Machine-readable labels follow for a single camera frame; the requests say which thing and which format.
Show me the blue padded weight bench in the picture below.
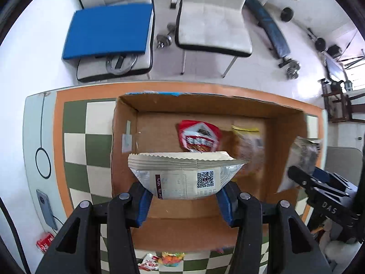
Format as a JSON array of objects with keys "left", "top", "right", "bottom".
[{"left": 245, "top": 0, "right": 292, "bottom": 61}]

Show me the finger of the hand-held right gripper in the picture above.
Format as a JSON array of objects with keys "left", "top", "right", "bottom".
[{"left": 287, "top": 166, "right": 331, "bottom": 195}]

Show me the silver patterned snack packet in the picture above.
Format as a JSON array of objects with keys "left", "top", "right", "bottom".
[{"left": 276, "top": 136, "right": 322, "bottom": 193}]

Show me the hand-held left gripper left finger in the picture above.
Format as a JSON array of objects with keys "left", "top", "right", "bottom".
[{"left": 36, "top": 181, "right": 154, "bottom": 274}]

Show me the grey seat chair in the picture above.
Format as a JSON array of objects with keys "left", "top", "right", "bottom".
[{"left": 324, "top": 146, "right": 363, "bottom": 179}]

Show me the clear yellow-top snack packet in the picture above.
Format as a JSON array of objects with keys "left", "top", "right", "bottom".
[{"left": 231, "top": 125, "right": 264, "bottom": 177}]

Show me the cardboard box blue print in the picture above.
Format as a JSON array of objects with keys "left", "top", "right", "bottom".
[{"left": 111, "top": 91, "right": 310, "bottom": 253}]

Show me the dark wooden chair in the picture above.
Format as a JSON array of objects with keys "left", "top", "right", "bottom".
[{"left": 319, "top": 78, "right": 365, "bottom": 124}]

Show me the chrome dumbbell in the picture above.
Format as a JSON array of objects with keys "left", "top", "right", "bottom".
[
  {"left": 156, "top": 23, "right": 176, "bottom": 49},
  {"left": 278, "top": 58, "right": 301, "bottom": 79}
]

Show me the red snack packet white label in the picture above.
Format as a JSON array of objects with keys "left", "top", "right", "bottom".
[{"left": 179, "top": 120, "right": 222, "bottom": 152}]

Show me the black thin cable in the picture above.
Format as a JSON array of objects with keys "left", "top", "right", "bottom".
[{"left": 35, "top": 93, "right": 67, "bottom": 232}]

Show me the grey blue phone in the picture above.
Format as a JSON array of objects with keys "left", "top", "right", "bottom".
[{"left": 36, "top": 189, "right": 58, "bottom": 231}]

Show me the blue flat board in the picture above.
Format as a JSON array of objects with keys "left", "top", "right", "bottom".
[{"left": 62, "top": 4, "right": 154, "bottom": 62}]

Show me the green white checked tablecloth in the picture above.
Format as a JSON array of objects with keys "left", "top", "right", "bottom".
[{"left": 54, "top": 82, "right": 328, "bottom": 274}]

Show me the small red white snack packet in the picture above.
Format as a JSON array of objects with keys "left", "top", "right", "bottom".
[{"left": 138, "top": 253, "right": 160, "bottom": 271}]

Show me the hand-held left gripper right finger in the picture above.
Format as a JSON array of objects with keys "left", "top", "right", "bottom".
[{"left": 215, "top": 181, "right": 331, "bottom": 274}]

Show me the red drink can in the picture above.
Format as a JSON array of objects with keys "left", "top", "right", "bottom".
[{"left": 36, "top": 232, "right": 55, "bottom": 253}]

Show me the clear colourful jelly packet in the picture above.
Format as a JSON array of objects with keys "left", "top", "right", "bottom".
[{"left": 161, "top": 251, "right": 186, "bottom": 268}]

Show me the white grey snack packet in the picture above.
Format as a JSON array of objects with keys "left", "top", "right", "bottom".
[{"left": 128, "top": 152, "right": 248, "bottom": 200}]

